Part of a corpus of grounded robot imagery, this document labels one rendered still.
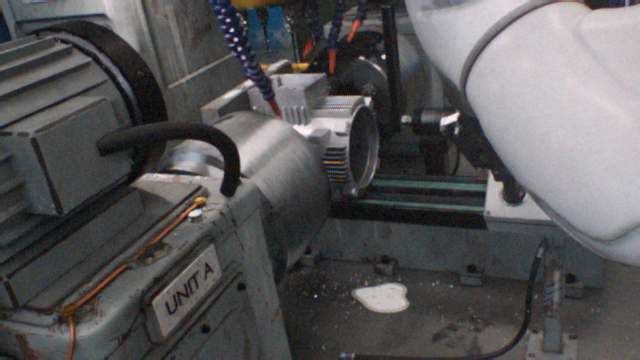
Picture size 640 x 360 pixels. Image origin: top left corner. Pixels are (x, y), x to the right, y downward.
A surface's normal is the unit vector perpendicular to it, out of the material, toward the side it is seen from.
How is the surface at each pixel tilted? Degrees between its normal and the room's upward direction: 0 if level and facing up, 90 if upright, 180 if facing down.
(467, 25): 74
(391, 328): 0
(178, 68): 90
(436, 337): 0
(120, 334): 90
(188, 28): 90
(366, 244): 90
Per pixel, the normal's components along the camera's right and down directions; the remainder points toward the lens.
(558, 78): -0.57, -0.32
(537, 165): -0.90, 0.25
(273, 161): 0.57, -0.58
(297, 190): 0.80, -0.27
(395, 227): -0.39, 0.44
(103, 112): 0.91, 0.04
